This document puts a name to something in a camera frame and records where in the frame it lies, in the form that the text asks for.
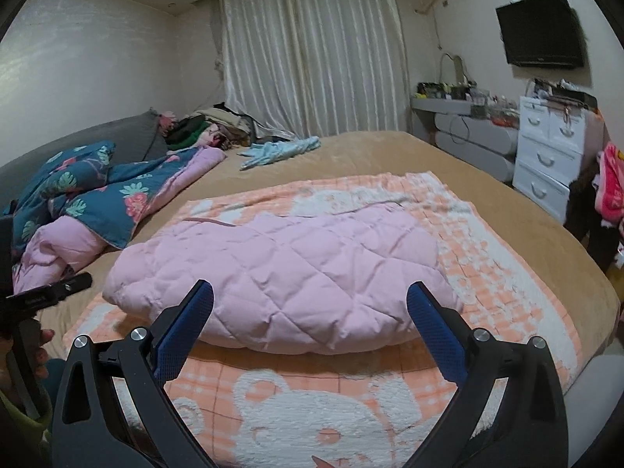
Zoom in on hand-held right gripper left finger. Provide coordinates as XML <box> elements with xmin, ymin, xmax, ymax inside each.
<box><xmin>51</xmin><ymin>279</ymin><xmax>215</xmax><ymax>468</ymax></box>

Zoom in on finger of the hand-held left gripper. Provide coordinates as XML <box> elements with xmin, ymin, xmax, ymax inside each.
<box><xmin>5</xmin><ymin>273</ymin><xmax>93</xmax><ymax>310</ymax></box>

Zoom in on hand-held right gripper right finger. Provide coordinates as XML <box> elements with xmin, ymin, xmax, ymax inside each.
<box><xmin>407</xmin><ymin>281</ymin><xmax>570</xmax><ymax>468</ymax></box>

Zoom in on pink quilted jacket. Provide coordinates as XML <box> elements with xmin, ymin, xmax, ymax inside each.
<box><xmin>102</xmin><ymin>205</ymin><xmax>464</xmax><ymax>354</ymax></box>

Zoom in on pile of clothes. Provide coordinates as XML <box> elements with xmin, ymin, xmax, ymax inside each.
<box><xmin>158</xmin><ymin>102</ymin><xmax>298</xmax><ymax>152</ymax></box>

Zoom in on person's left hand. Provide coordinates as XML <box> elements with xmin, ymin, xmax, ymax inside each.
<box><xmin>0</xmin><ymin>329</ymin><xmax>55</xmax><ymax>401</ymax></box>

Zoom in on orange plaid bear blanket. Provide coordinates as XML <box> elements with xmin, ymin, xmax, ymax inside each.
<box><xmin>63</xmin><ymin>170</ymin><xmax>586</xmax><ymax>468</ymax></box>

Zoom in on teal floral duvet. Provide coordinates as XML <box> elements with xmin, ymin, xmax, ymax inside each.
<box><xmin>2</xmin><ymin>141</ymin><xmax>227</xmax><ymax>296</ymax></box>

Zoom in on grey headboard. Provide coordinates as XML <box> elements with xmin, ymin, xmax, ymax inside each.
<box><xmin>0</xmin><ymin>110</ymin><xmax>169</xmax><ymax>191</ymax></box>

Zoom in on bed with tan sheet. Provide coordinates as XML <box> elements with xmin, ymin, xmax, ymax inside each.
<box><xmin>0</xmin><ymin>129</ymin><xmax>622</xmax><ymax>401</ymax></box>

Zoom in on grey dressing table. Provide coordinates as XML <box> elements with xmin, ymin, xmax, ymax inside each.
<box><xmin>410</xmin><ymin>95</ymin><xmax>520</xmax><ymax>183</ymax></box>

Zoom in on black garment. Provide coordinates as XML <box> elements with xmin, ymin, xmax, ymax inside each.
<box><xmin>565</xmin><ymin>166</ymin><xmax>622</xmax><ymax>271</ymax></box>

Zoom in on light blue garment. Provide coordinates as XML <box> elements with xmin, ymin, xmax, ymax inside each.
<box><xmin>237</xmin><ymin>136</ymin><xmax>323</xmax><ymax>171</ymax></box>

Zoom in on white drawer cabinet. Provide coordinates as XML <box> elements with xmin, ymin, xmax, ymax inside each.
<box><xmin>512</xmin><ymin>95</ymin><xmax>605</xmax><ymax>213</ymax></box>

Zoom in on pink printed towel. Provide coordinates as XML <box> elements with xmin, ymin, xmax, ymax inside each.
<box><xmin>592</xmin><ymin>141</ymin><xmax>624</xmax><ymax>227</ymax></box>

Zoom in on clutter of small bottles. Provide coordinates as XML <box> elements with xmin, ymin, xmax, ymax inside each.
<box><xmin>417</xmin><ymin>80</ymin><xmax>520</xmax><ymax>128</ymax></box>

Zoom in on oval table mirror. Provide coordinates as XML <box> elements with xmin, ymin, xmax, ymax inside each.
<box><xmin>439</xmin><ymin>53</ymin><xmax>469</xmax><ymax>83</ymax></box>

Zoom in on black box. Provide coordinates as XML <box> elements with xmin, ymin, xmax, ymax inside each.
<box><xmin>546</xmin><ymin>90</ymin><xmax>598</xmax><ymax>110</ymax></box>

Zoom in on white curtain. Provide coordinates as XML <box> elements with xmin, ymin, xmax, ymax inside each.
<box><xmin>214</xmin><ymin>0</ymin><xmax>410</xmax><ymax>140</ymax></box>

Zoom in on black wall television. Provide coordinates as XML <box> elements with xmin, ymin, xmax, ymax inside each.
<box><xmin>496</xmin><ymin>0</ymin><xmax>586</xmax><ymax>70</ymax></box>

